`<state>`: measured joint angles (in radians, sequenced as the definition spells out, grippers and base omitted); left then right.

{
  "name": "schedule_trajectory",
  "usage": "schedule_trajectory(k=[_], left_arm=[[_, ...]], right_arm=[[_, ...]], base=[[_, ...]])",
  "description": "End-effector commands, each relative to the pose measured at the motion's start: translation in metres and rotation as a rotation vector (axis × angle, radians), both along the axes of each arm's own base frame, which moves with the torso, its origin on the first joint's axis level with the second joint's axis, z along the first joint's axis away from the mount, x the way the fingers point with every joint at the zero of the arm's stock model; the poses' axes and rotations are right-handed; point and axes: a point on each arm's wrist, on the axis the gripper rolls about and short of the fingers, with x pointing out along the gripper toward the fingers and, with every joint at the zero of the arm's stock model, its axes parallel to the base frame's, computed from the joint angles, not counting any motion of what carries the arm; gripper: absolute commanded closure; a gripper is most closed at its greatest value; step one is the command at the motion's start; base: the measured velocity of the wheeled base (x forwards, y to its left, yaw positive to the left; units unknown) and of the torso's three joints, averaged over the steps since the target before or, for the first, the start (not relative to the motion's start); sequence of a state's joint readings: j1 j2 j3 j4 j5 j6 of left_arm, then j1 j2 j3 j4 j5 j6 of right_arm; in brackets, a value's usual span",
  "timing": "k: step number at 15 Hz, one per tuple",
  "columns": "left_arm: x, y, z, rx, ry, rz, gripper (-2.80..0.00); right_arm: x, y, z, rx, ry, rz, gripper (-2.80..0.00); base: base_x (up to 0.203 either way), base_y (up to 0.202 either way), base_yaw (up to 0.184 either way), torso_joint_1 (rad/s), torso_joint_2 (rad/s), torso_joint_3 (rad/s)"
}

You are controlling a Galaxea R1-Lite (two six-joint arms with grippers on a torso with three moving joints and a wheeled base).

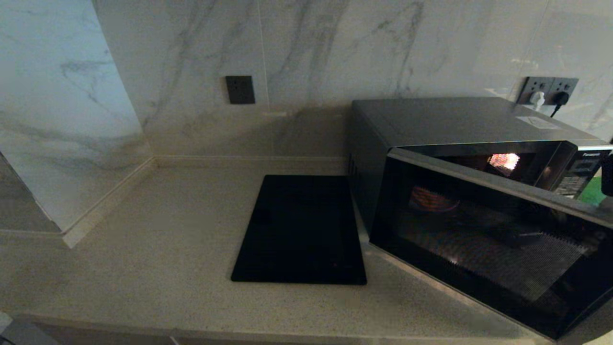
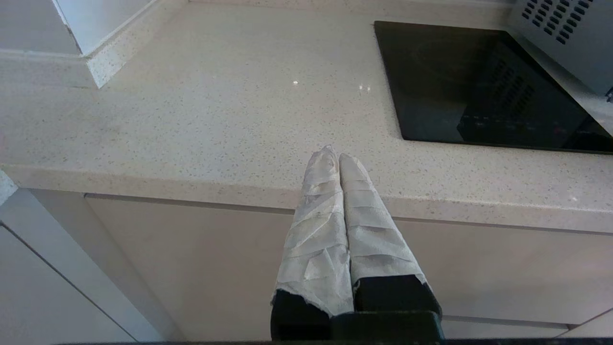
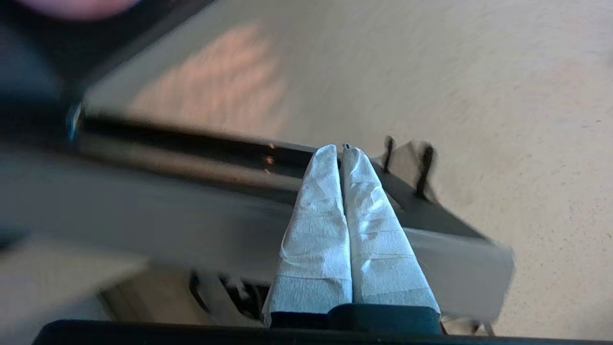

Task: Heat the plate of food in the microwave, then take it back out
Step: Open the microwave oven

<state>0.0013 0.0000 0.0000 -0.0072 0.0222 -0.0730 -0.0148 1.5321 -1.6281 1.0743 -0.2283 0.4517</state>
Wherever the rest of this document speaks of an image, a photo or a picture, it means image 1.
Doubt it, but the silver black microwave oven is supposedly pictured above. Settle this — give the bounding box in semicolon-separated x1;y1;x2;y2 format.
347;97;613;230

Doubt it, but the black glass induction cooktop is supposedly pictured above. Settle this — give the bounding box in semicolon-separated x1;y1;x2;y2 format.
231;175;368;286

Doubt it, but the green cutting board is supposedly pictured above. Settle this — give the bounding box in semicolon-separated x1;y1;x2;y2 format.
577;175;606;207

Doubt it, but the grey double wall socket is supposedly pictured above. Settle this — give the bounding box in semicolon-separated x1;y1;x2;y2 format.
517;76;579;107

